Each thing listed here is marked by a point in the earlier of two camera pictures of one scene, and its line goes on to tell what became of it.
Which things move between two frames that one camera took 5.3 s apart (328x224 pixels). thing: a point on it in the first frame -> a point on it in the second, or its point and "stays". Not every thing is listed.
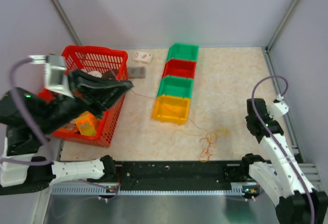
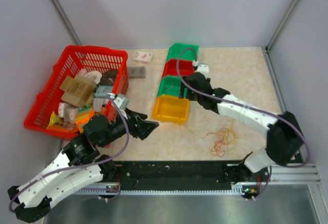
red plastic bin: (180, 68) stays
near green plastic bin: (176, 86) stays
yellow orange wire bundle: (211, 139) -> (225, 136)
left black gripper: (98, 100) -> (145, 127)
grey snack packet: (137, 72) stays
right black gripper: (269, 117) -> (189, 96)
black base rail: (172, 176) stays
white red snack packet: (142, 57) stays
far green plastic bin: (183, 51) stays
